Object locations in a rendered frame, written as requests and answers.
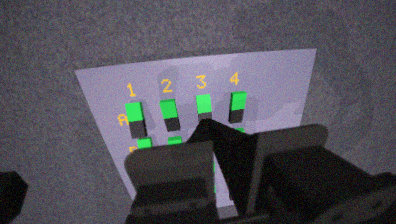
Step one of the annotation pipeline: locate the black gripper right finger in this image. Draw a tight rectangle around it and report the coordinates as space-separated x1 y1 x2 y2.
206 118 328 216

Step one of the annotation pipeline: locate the pale lavender switch panel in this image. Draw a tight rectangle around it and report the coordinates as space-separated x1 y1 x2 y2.
74 49 317 201

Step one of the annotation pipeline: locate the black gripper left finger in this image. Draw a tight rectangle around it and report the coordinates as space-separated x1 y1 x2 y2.
124 119 216 202

